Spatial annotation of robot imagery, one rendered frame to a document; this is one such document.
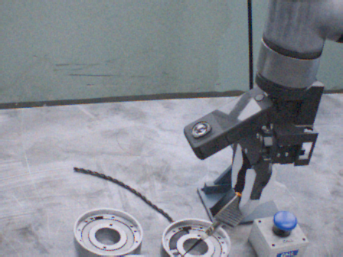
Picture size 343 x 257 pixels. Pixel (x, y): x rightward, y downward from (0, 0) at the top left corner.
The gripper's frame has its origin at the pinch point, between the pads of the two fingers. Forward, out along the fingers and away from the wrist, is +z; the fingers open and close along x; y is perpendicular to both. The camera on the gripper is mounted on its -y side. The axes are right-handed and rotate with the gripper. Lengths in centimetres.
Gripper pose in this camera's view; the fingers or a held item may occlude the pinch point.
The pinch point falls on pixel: (238, 203)
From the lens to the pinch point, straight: 77.8
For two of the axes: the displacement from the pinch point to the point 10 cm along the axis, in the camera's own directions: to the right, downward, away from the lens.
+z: -1.3, 8.3, 5.5
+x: -2.6, -5.6, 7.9
